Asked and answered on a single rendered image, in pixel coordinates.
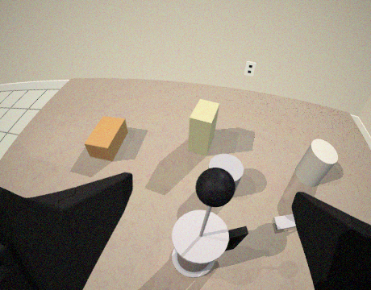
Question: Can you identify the grey cylinder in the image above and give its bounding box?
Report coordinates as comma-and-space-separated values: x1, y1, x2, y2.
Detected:
295, 139, 338, 187
208, 154, 244, 190

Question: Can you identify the tan rectangular block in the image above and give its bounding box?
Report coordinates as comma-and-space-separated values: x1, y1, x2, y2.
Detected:
83, 116, 127, 161

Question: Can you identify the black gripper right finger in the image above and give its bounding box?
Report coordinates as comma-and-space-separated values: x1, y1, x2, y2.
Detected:
291, 191, 371, 290

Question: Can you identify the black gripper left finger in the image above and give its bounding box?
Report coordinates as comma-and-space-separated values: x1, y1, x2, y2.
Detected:
0, 172, 133, 290

